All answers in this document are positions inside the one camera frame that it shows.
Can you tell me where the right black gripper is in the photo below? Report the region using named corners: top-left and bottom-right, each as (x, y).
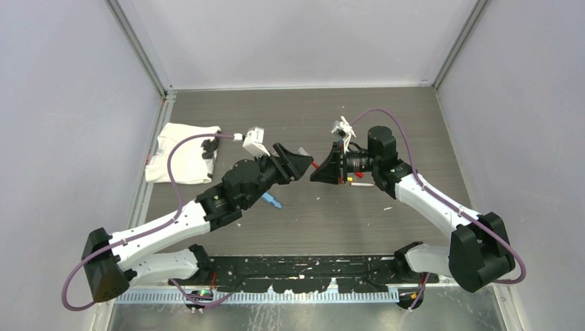
top-left (310, 141), bottom-right (379, 185)

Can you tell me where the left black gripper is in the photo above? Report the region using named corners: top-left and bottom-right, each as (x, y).
top-left (242, 143), bottom-right (313, 209)

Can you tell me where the clear grey cap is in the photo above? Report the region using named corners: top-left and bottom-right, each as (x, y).
top-left (298, 147), bottom-right (309, 156)

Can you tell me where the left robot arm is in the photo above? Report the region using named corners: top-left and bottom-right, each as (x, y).
top-left (82, 143), bottom-right (313, 303)

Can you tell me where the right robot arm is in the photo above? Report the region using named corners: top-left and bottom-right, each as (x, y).
top-left (310, 126), bottom-right (516, 292)

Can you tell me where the blue pen cap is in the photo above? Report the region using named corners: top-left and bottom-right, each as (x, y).
top-left (261, 192), bottom-right (282, 209)

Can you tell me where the white stained cloth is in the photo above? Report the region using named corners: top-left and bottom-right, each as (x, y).
top-left (145, 123), bottom-right (221, 185)

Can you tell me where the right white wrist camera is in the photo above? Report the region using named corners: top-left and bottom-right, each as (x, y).
top-left (331, 116), bottom-right (357, 151)

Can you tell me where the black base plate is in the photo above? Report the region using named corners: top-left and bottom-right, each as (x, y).
top-left (178, 255), bottom-right (424, 294)

